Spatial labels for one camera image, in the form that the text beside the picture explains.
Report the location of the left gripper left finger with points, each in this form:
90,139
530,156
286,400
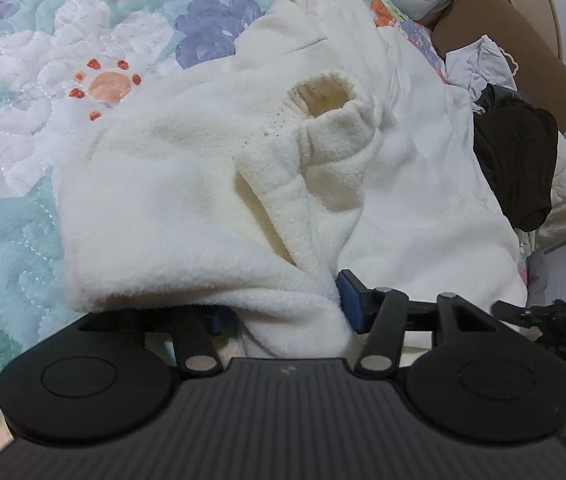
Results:
191,329

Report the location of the white fleece garment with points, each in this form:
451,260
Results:
323,143

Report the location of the white crumpled cloth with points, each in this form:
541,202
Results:
479,64

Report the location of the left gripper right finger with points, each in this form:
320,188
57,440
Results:
467,341

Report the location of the floral quilted bedspread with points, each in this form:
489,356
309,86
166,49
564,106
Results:
63,63

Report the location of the black garment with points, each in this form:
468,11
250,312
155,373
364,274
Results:
516,145

